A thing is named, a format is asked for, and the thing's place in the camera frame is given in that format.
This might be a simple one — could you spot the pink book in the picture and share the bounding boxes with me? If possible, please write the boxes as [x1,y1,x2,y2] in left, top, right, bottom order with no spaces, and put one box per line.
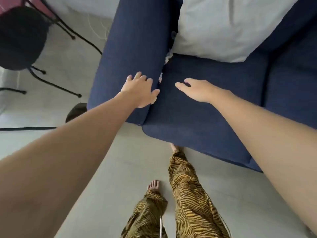
[0,0,55,19]

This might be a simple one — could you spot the person's right forearm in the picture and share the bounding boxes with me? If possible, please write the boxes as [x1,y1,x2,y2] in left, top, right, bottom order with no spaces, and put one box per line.
[210,89,317,236]

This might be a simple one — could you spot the person's left foot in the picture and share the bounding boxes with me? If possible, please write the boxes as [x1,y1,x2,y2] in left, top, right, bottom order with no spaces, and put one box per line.
[147,180,160,193]

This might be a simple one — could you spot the black round waste bin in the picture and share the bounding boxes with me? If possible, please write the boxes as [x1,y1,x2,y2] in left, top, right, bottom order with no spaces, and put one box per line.
[65,102,88,123]

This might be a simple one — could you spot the white pillow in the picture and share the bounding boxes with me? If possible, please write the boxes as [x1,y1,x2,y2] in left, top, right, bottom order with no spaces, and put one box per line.
[171,0,301,63]

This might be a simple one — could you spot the coiled white cable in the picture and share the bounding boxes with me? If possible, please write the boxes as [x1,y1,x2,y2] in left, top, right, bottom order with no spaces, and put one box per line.
[88,19,110,40]

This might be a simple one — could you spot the tiger striped trousers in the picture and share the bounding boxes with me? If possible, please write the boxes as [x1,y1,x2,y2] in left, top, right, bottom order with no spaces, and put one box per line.
[121,149,231,238]

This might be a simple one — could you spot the person's right hand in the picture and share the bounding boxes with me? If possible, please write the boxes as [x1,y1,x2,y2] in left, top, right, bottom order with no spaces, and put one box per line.
[175,78,224,104]

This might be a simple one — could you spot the blue fabric sofa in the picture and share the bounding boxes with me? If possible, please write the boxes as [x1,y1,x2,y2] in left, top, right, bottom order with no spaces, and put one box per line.
[87,0,317,173]

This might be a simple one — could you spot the person's left hand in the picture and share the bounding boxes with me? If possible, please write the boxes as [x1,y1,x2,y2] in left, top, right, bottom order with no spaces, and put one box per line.
[120,71,161,109]

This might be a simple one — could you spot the black metal chair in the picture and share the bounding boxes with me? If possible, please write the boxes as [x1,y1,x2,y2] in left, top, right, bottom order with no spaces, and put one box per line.
[0,0,103,98]

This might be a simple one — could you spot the person's left forearm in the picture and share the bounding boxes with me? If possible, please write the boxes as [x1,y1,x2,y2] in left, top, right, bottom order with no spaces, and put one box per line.
[0,93,136,238]

